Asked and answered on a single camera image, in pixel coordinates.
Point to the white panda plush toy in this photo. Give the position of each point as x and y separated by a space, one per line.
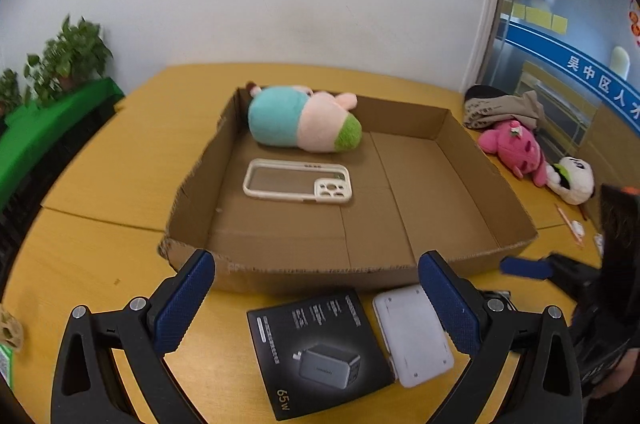
575 179

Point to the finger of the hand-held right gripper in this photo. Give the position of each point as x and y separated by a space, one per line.
522 266

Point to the person's right hand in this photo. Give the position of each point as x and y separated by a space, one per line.
616 376

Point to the black charger box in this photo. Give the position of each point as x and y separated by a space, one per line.
320 354

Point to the pencil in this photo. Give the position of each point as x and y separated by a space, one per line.
570 226

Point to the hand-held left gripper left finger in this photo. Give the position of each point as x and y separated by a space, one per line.
182 304

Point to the teal and pink plush toy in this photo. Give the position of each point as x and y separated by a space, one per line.
280 118

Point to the yellow sticky notes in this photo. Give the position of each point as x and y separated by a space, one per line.
537 16

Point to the small potted plant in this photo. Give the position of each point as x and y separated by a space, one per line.
10 91

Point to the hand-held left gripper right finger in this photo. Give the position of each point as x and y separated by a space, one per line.
450 304

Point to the beige clothing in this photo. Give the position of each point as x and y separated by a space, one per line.
500 108

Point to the green packet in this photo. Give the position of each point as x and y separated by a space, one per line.
4 366

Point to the brown cardboard box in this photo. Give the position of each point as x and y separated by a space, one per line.
300 229

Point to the brown cardboard panel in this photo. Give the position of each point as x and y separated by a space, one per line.
617 143

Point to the white device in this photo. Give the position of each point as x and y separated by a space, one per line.
410 334

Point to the cream phone case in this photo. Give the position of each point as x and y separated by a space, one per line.
332 192

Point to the large potted plant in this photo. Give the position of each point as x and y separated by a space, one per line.
70 58

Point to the beige woven object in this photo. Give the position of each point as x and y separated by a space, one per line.
11 329

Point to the blue wall banner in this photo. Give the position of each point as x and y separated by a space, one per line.
565 58

